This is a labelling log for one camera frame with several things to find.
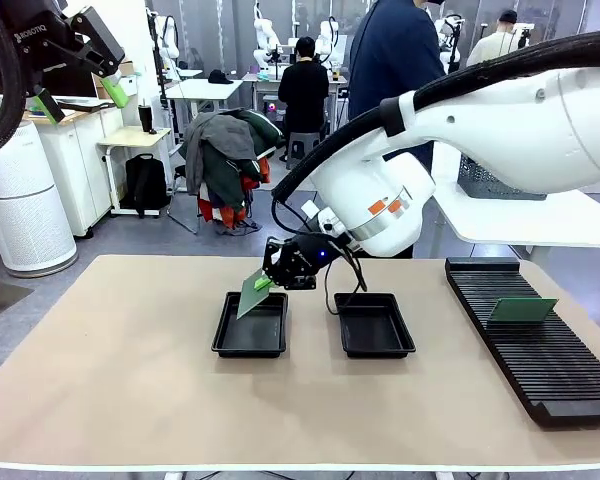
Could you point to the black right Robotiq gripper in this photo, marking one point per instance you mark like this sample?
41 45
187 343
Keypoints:
305 260

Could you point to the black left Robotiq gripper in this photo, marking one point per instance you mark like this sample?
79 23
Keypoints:
30 35

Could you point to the green circuit board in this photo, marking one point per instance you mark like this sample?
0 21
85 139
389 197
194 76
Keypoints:
522 310
250 300

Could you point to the black ESD tray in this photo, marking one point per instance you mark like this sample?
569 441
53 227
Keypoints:
252 332
372 325

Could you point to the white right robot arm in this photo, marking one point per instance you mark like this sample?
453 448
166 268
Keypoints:
480 130

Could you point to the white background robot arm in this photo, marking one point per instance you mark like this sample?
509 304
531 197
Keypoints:
326 42
169 45
452 35
265 35

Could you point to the cardboard box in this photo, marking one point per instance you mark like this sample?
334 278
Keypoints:
127 67

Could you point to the white box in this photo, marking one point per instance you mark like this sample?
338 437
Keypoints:
129 86

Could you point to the black tumbler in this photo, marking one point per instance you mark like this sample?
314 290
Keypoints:
145 120

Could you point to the small wood top table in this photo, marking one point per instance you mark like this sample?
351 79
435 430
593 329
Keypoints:
132 136

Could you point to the white cabinet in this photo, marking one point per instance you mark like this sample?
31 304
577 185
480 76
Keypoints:
75 165

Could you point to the pile of jackets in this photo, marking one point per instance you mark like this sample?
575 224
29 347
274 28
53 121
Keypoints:
225 155

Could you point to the grey plastic stool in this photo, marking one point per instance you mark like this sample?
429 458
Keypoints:
300 147

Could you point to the black backpack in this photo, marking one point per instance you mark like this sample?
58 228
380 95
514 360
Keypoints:
145 185

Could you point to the white desk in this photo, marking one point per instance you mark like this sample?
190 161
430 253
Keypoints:
205 90

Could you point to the white air purifier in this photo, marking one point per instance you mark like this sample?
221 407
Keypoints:
25 210

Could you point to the black cap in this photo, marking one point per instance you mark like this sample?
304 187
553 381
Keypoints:
221 77

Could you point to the seated person in black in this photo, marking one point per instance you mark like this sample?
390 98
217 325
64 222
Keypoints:
302 95

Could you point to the grey plastic basket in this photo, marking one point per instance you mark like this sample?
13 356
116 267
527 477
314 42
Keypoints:
480 182

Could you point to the person in navy jacket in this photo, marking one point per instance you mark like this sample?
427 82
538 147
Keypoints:
395 50

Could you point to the white side table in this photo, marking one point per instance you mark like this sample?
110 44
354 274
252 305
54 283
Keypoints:
530 220

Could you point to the black slotted board rack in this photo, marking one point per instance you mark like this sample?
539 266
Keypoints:
530 360

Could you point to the person in cream shirt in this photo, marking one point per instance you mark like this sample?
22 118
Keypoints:
490 47

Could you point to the metal chair frame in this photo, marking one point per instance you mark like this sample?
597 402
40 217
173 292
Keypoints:
177 200

